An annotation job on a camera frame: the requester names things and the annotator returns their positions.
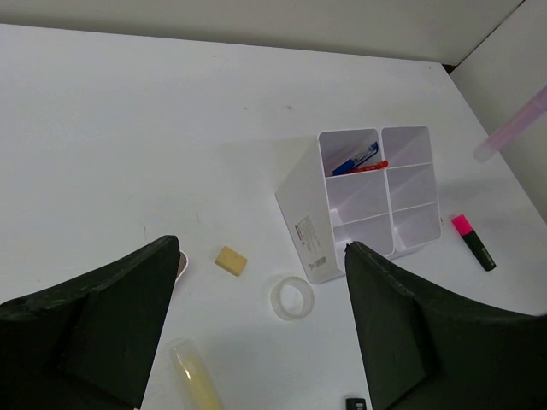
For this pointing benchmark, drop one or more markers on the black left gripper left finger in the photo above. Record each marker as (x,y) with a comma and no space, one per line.
(89,342)

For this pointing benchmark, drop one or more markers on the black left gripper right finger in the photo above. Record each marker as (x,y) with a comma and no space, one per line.
(426,347)

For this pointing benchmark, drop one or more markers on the red pen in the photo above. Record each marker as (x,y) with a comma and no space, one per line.
(377,166)

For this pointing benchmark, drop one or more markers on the pastel purple highlighter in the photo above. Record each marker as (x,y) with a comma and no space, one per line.
(522,120)

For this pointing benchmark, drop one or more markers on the black yellow highlighter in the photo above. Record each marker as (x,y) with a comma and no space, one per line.
(355,403)

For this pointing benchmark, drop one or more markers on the pastel yellow highlighter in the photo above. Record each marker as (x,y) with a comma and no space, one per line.
(198,389)

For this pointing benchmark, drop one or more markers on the pink white stapler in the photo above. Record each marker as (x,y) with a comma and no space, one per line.
(183,264)

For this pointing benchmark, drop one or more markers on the black pink highlighter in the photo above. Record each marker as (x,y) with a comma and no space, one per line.
(474,243)

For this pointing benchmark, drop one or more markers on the clear tape roll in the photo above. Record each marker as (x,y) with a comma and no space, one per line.
(292,298)

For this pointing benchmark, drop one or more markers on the white right organizer container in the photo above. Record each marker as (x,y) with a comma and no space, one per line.
(412,188)

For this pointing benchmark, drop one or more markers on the white organizer container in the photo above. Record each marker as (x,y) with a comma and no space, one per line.
(412,188)
(324,211)

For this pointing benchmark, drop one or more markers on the small yellow eraser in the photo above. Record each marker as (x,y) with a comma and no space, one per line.
(231,261)

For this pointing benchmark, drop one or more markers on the white left organizer container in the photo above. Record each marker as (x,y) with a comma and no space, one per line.
(324,211)

